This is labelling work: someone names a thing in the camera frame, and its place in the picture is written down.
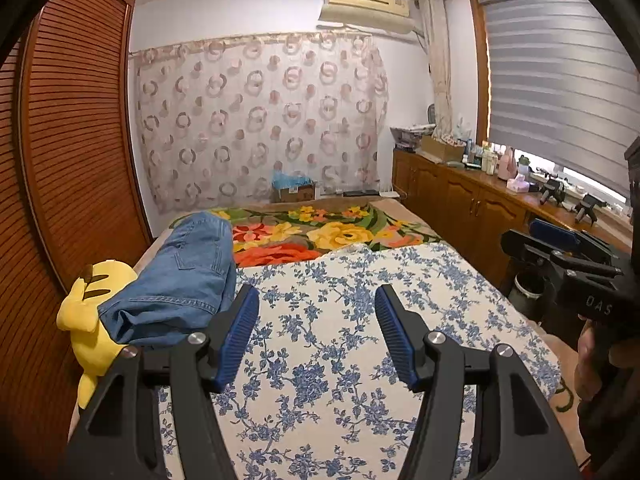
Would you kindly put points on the yellow plush toy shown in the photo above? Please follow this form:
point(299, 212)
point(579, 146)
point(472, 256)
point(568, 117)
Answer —
point(85, 305)

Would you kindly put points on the open cardboard box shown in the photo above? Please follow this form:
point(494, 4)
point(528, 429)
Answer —
point(440, 149)

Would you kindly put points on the beige drape curtain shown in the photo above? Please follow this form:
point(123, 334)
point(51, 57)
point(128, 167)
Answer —
point(437, 60)

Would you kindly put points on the wooden sideboard cabinet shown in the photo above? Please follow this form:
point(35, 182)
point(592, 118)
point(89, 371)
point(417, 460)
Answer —
point(460, 200)

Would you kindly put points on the circle patterned sheer curtain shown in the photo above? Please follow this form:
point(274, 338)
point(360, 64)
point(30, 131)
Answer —
point(250, 120)

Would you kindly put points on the blue plastic bag bundle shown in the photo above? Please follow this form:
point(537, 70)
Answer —
point(290, 180)

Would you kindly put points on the white blue floral quilt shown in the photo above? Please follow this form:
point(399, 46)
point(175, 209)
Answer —
point(325, 335)

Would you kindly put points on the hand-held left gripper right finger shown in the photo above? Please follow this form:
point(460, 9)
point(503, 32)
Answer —
point(395, 340)

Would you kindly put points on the grey striped window blind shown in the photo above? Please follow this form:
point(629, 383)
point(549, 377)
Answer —
point(550, 70)

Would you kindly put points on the small cardboard box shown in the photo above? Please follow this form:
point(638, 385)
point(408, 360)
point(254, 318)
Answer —
point(295, 195)

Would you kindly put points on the person's right hand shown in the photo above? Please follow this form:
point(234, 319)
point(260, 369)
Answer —
point(587, 370)

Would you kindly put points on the wooden slatted wardrobe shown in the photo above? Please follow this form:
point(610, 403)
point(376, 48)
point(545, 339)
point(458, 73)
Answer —
point(75, 135)

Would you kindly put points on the grey trash bin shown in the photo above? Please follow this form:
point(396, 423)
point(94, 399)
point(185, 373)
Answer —
point(527, 295)

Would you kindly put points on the pink tissue box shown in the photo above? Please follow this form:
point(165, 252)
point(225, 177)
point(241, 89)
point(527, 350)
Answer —
point(517, 186)

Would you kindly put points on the green capped bottle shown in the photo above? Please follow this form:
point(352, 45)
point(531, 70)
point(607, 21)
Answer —
point(524, 169)

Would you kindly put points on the white bottle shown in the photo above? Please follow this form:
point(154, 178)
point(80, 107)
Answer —
point(490, 160)

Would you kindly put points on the person's right forearm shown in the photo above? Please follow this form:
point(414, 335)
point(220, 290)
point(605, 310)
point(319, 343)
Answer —
point(615, 435)

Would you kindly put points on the patterned flat box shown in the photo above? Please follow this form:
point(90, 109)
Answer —
point(407, 136)

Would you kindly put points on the blue bottle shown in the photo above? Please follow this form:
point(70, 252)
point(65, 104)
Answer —
point(470, 152)

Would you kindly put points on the wooden window frame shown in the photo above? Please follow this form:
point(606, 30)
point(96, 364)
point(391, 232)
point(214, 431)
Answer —
point(479, 60)

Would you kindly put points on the blue denim pants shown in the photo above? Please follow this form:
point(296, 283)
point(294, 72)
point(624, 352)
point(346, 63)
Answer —
point(170, 280)

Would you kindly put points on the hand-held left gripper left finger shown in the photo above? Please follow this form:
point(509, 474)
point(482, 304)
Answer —
point(237, 340)

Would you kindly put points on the cream wall air conditioner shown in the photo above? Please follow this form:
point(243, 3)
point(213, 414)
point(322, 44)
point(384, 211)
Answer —
point(367, 7)

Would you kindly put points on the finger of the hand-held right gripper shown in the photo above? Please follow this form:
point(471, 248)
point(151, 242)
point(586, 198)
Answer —
point(552, 232)
point(520, 245)

